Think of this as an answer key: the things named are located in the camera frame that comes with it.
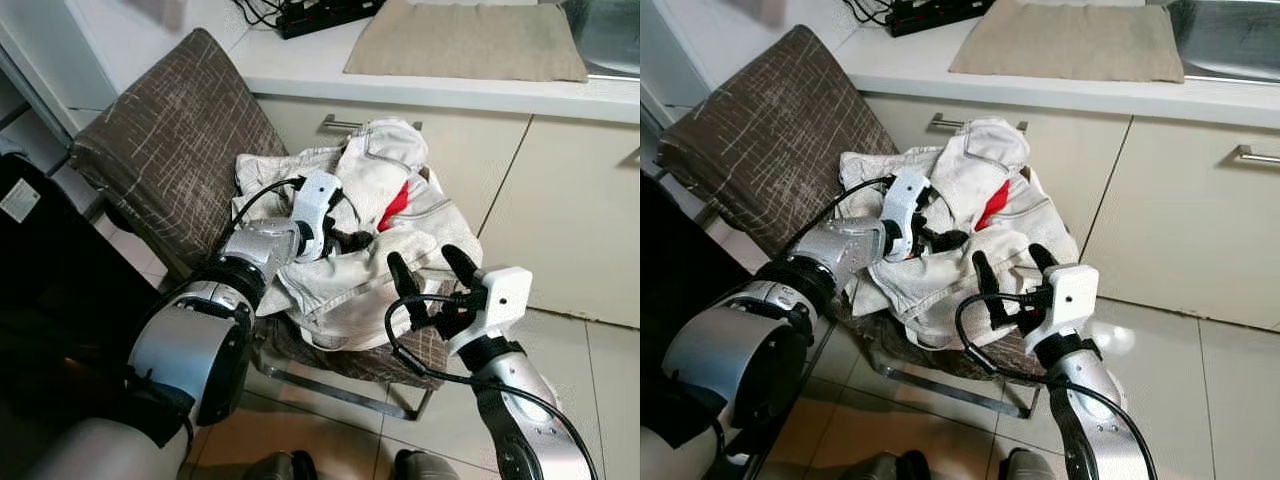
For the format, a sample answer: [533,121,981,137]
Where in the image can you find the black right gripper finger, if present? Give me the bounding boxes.
[387,251,432,332]
[1027,242,1062,292]
[971,249,1013,327]
[441,244,482,297]

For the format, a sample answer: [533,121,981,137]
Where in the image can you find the white garment with red patch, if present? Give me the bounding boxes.
[232,118,484,353]
[838,118,1081,351]

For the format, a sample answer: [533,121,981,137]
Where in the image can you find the grey right robot foot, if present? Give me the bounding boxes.
[999,447,1058,480]
[391,449,462,480]

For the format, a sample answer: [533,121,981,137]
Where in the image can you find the grey robot foot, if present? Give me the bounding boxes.
[244,450,320,480]
[845,450,932,480]
[999,447,1058,480]
[391,449,462,480]

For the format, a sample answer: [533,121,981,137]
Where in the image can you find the grey left robot foot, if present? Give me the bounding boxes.
[845,450,932,480]
[244,450,320,480]

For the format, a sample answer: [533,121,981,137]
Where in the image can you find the black appliance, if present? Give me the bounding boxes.
[640,170,773,421]
[0,150,173,426]

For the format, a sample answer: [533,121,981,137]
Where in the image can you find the black power strip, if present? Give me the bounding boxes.
[275,0,387,40]
[885,0,997,39]

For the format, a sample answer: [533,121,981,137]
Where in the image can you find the beige cloth mat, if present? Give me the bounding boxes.
[948,0,1187,85]
[343,0,589,84]

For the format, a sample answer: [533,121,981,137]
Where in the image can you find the stainless steel sink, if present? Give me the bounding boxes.
[1165,0,1280,87]
[560,0,641,82]

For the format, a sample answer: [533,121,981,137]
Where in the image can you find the white sticker label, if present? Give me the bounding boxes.
[0,178,42,224]

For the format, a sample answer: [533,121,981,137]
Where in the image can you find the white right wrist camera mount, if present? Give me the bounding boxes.
[1020,263,1099,351]
[447,265,534,356]

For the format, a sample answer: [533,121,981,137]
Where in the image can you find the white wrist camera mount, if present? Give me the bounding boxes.
[880,167,934,261]
[447,265,534,356]
[1020,263,1099,351]
[292,170,347,261]

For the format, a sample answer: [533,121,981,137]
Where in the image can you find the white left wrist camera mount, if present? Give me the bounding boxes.
[292,170,347,261]
[880,167,934,261]

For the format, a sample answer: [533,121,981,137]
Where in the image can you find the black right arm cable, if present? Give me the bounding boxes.
[384,292,601,480]
[954,291,1159,480]

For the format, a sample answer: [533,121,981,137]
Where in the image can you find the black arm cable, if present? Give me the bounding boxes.
[790,174,896,256]
[384,292,601,480]
[954,291,1159,480]
[215,177,306,261]

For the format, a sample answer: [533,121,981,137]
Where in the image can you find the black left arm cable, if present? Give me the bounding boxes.
[215,177,306,261]
[790,174,896,256]

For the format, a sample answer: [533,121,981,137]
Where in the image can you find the black power cables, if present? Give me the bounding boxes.
[842,0,901,27]
[232,0,291,27]

